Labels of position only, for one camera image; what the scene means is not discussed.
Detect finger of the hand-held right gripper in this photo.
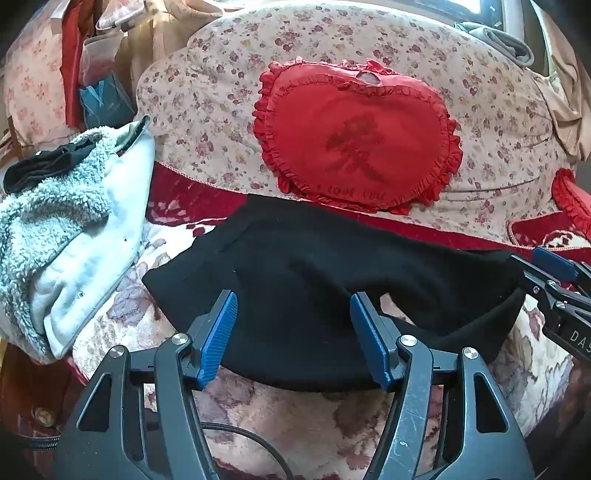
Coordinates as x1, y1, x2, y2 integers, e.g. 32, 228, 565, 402
508, 254, 591, 324
531, 246, 591, 291

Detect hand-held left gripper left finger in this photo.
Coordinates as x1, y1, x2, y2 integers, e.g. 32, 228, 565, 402
55, 289, 239, 480

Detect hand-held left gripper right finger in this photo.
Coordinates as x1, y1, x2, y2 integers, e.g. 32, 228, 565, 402
349, 292, 537, 480

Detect black pants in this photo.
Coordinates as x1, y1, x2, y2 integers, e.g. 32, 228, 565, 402
142, 194, 527, 393

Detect red and white plush blanket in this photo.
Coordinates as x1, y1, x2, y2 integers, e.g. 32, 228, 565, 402
69, 164, 591, 480

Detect beige draped cloth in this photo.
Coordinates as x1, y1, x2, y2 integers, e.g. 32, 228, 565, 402
531, 9, 591, 162

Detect grey fleece-lined jacket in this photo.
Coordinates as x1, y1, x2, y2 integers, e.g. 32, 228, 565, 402
0, 115, 156, 365

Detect red heart-shaped frilled pillow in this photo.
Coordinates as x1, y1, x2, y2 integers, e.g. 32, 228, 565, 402
253, 58, 463, 215

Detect grey folded cloth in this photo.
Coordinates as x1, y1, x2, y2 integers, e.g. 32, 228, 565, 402
455, 21, 535, 69

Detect small black cloth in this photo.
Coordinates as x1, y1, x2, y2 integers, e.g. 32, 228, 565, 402
4, 136, 100, 195

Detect floral beige quilt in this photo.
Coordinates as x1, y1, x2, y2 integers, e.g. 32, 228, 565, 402
136, 4, 583, 243

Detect teal bag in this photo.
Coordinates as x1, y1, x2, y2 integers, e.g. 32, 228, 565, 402
78, 76, 136, 130

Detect floral pink pillow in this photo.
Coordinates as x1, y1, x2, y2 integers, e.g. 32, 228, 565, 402
4, 14, 79, 145

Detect red hanging cloth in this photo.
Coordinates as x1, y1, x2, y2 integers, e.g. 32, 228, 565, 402
60, 0, 96, 130

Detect black cable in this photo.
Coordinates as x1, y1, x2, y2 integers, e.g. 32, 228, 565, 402
202, 425, 294, 480

